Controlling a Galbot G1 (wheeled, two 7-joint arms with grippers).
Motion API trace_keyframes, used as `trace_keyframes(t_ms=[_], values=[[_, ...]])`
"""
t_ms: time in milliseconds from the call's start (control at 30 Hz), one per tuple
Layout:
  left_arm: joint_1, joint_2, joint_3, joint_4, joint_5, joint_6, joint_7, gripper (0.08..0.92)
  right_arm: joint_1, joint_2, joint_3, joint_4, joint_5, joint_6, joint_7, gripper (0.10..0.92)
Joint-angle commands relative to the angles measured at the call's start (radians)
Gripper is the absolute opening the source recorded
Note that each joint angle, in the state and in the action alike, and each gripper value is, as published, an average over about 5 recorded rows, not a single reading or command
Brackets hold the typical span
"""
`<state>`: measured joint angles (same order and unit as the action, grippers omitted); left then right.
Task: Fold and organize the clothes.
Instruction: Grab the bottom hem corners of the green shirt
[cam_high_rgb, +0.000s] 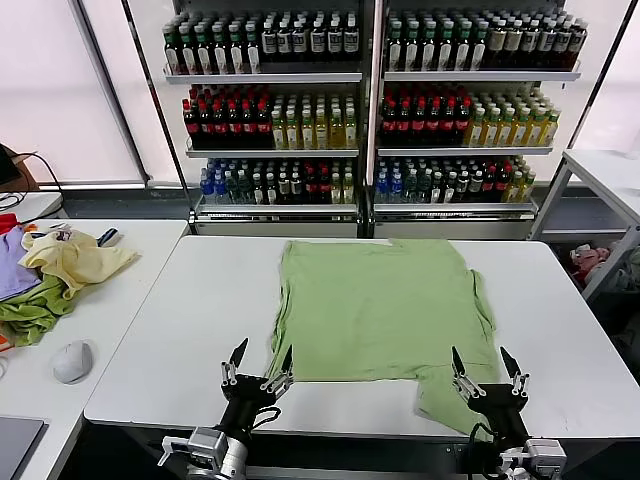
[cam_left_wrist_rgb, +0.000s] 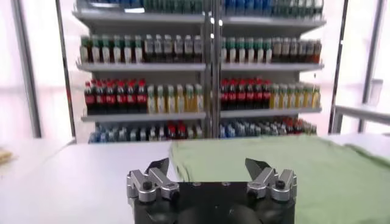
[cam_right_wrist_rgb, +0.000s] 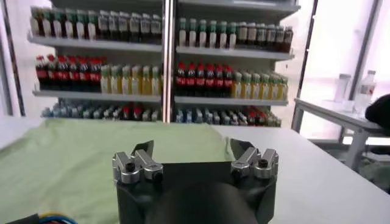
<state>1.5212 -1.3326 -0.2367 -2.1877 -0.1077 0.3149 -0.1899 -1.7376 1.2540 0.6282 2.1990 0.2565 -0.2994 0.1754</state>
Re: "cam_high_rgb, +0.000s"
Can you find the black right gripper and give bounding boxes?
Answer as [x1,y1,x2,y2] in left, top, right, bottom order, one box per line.
[451,346,532,444]

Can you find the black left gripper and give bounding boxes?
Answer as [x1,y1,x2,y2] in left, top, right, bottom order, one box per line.
[219,338,295,437]

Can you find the light green t-shirt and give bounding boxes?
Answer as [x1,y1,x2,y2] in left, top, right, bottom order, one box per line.
[268,238,503,444]

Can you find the pink clothes heap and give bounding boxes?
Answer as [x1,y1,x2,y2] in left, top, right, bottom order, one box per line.
[569,243,614,281]

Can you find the white computer mouse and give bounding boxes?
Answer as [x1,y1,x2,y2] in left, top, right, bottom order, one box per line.
[52,339,95,385]

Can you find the pale yellow garment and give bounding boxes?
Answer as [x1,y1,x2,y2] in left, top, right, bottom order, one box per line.
[18,228,141,301]

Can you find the crumpled green garment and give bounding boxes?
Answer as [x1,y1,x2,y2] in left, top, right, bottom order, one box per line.
[0,273,76,347]

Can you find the grey laptop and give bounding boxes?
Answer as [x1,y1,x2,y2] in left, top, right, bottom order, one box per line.
[0,415,47,480]

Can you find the purple garment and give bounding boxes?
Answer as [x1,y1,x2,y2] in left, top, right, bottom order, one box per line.
[0,225,44,303]

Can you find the metal drink shelf rack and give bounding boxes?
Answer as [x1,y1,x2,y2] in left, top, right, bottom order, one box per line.
[372,0,589,240]
[160,0,374,239]

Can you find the brown cardboard box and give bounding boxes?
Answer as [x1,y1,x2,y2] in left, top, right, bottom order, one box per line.
[0,142,40,192]

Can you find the dark tea bottle green cap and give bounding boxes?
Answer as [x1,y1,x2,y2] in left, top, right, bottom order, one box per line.
[420,19,438,71]
[437,19,455,71]
[211,23,229,75]
[454,19,472,71]
[195,24,212,75]
[163,24,182,75]
[403,19,421,71]
[387,19,404,71]
[180,24,198,75]
[471,19,488,71]
[227,23,245,75]
[244,23,261,75]

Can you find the black bottle white label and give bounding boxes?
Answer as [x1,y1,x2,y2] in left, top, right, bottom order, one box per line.
[342,17,359,66]
[276,18,293,66]
[260,18,278,66]
[291,18,308,66]
[326,17,343,66]
[309,17,327,66]

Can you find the dark bottle beige label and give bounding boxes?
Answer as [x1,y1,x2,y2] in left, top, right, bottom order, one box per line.
[521,18,539,70]
[538,18,555,70]
[488,18,506,70]
[504,18,522,70]
[570,19,587,70]
[554,19,572,70]

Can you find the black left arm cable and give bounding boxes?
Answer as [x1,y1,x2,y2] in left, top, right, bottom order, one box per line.
[248,405,283,432]

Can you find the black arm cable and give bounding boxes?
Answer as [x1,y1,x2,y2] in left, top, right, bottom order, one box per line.
[466,422,501,476]
[248,405,283,432]

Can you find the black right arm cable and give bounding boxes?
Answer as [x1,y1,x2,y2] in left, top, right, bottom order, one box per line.
[466,422,501,476]

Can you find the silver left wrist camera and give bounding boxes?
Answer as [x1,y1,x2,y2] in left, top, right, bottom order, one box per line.
[158,427,227,469]

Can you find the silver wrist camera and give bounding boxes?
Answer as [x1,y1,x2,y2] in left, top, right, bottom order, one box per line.
[158,427,227,469]
[499,438,567,471]

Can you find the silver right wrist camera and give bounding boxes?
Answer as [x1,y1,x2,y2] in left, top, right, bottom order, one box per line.
[499,438,567,471]

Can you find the white metal frame table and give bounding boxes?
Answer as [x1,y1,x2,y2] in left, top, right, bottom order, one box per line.
[528,148,640,301]

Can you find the thin black cable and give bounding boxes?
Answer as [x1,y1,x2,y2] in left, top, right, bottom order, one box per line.
[19,151,69,221]

